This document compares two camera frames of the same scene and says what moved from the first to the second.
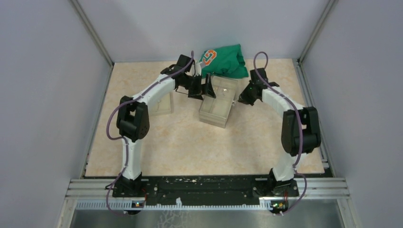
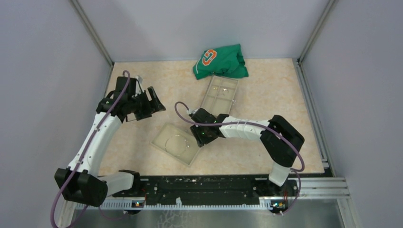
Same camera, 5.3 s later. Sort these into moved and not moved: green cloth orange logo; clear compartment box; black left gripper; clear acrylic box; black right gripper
Moved: black left gripper; black right gripper
Not moved: green cloth orange logo; clear acrylic box; clear compartment box
